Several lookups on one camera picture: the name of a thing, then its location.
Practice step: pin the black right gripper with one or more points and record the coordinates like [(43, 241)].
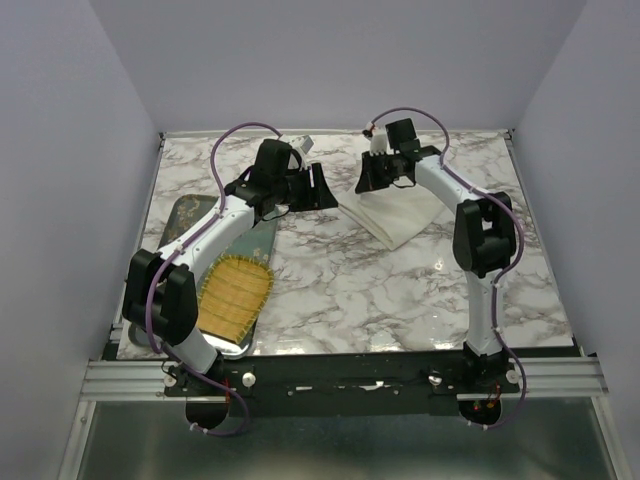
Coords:
[(367, 181)]

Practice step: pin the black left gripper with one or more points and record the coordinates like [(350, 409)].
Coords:
[(319, 197)]

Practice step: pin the cream cloth napkin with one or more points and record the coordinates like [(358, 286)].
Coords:
[(392, 216)]

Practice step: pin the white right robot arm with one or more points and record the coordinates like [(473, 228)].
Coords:
[(487, 239)]

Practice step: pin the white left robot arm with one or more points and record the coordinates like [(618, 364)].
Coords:
[(161, 287)]

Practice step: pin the green floral metal tray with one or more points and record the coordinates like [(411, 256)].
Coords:
[(256, 244)]

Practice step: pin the yellow bamboo mat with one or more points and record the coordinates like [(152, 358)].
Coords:
[(232, 295)]

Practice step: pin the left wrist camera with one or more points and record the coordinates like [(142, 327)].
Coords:
[(302, 144)]

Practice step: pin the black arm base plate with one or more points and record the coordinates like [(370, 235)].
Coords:
[(391, 383)]

